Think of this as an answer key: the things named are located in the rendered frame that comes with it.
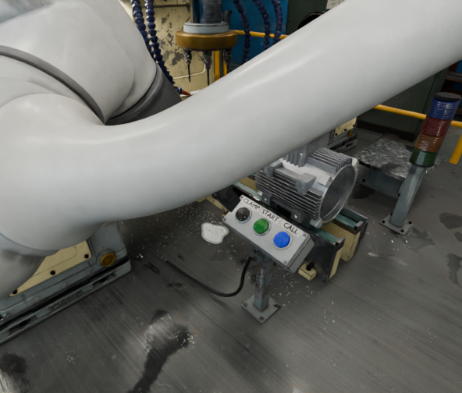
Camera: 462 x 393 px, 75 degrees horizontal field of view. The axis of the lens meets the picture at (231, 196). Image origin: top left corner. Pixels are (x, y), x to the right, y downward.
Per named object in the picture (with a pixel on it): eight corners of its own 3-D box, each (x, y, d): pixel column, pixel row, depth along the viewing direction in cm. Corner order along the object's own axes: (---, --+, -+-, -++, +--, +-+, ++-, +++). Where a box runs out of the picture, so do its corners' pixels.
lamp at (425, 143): (411, 146, 83) (417, 132, 81) (419, 141, 87) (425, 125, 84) (435, 154, 80) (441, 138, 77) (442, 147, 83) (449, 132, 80)
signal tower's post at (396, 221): (378, 223, 99) (424, 94, 75) (389, 214, 103) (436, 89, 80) (403, 235, 94) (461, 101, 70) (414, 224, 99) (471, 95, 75)
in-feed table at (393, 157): (342, 183, 119) (350, 157, 113) (375, 161, 134) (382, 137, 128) (405, 210, 105) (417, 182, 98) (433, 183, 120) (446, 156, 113)
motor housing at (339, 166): (251, 205, 87) (254, 145, 76) (293, 182, 98) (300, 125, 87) (310, 240, 75) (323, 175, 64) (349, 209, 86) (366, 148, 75)
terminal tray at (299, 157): (264, 153, 81) (267, 128, 77) (289, 142, 87) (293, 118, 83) (301, 169, 73) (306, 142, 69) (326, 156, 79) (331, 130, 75)
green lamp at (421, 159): (406, 161, 86) (411, 146, 83) (414, 155, 89) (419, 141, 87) (428, 169, 82) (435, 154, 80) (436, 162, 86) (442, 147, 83)
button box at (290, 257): (230, 229, 66) (220, 220, 62) (250, 203, 67) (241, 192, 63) (293, 274, 55) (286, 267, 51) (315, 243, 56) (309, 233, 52)
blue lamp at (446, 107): (423, 115, 78) (429, 97, 76) (431, 110, 82) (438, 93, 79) (449, 122, 75) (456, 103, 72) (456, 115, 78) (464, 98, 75)
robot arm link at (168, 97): (131, 53, 37) (161, 89, 42) (81, 108, 36) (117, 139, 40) (172, 65, 31) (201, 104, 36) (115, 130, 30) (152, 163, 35)
